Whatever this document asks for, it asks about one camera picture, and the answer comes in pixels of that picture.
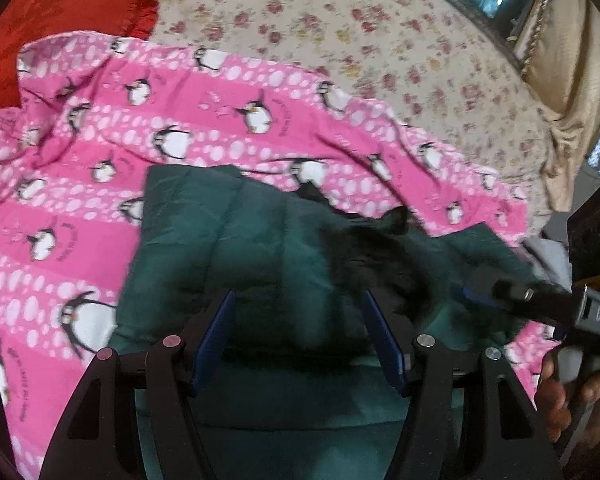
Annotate dark green quilted puffer jacket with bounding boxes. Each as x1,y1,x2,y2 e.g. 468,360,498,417
111,166,528,479

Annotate person's right hand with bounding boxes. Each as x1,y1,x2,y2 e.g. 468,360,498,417
534,350,600,451

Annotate beige tasselled curtain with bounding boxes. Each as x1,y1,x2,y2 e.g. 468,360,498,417
519,0,600,212

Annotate pink penguin print blanket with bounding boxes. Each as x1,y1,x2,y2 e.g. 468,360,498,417
0,32,529,479

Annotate beige floral bed sheet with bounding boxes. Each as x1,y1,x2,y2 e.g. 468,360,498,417
152,0,550,229

